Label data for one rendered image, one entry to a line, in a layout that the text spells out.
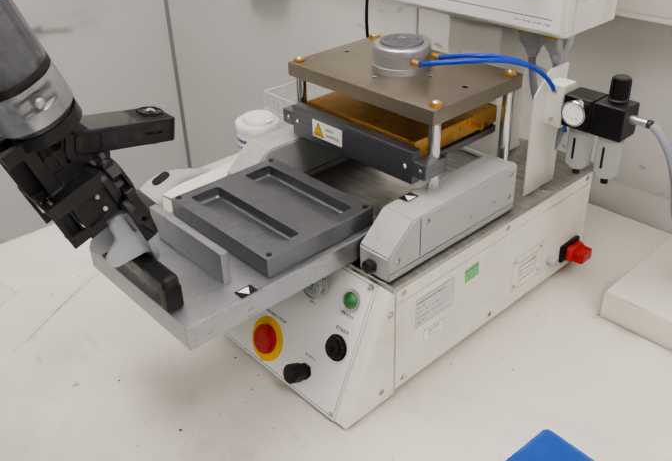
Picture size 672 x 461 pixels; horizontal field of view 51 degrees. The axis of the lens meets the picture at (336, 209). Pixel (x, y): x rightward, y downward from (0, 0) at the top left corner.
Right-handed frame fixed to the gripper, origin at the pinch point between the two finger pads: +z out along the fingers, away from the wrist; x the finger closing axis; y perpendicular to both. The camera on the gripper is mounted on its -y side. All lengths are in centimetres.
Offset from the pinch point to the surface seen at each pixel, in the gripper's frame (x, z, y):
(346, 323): 12.2, 18.8, -11.6
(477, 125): 11.3, 10.3, -41.6
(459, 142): 10.2, 11.5, -38.8
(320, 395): 11.8, 26.2, -4.2
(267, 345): 1.3, 24.3, -4.7
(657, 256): 28, 43, -58
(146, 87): -144, 61, -57
